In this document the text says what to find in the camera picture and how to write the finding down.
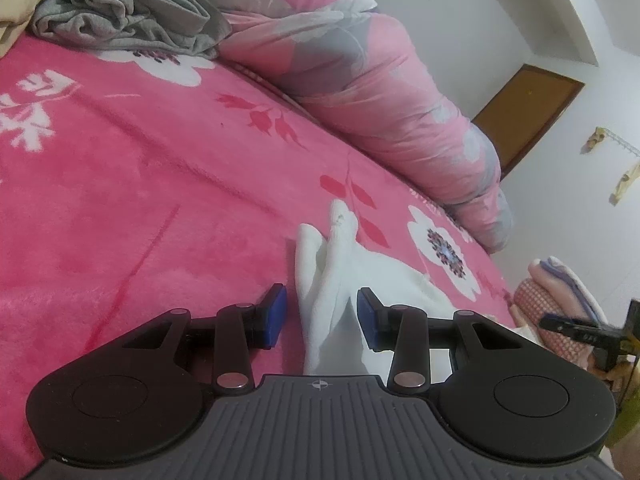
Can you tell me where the blue folded garment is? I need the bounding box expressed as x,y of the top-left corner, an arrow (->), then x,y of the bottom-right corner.
547,256 -> 608,321

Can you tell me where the pink grey floral duvet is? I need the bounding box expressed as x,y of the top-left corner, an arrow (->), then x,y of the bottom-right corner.
200,0 -> 514,255

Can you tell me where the pink checked folded garment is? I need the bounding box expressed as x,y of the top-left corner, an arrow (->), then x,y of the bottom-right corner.
515,277 -> 617,367

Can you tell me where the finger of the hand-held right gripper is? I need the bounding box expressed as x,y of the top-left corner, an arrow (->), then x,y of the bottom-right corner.
538,312 -> 626,349

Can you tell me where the tan crumpled garment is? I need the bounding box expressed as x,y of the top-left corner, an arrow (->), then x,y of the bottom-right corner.
0,0 -> 57,58

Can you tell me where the long yellow hanging cloth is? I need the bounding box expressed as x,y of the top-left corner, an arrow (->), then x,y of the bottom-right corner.
612,162 -> 640,206

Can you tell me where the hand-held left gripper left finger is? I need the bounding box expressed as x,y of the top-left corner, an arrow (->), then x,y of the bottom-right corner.
121,283 -> 289,395

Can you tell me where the grey crumpled garment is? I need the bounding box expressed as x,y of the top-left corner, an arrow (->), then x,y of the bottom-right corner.
31,0 -> 232,60

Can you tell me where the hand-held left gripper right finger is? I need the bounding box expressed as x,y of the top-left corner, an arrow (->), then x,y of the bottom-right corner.
357,287 -> 532,396

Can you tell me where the pink floral blanket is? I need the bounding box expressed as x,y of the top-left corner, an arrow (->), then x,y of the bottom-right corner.
0,35 -> 526,466

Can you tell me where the pale beige folded garment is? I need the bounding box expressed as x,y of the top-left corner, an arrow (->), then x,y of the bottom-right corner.
530,259 -> 601,312

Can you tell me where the white wall hook rack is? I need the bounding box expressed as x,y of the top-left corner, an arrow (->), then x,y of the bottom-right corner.
597,127 -> 640,157

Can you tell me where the cream white folded garment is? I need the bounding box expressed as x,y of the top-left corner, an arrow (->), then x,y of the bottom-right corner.
575,270 -> 609,322

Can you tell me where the brown wooden door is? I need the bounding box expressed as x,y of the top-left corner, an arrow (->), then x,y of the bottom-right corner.
472,64 -> 586,181

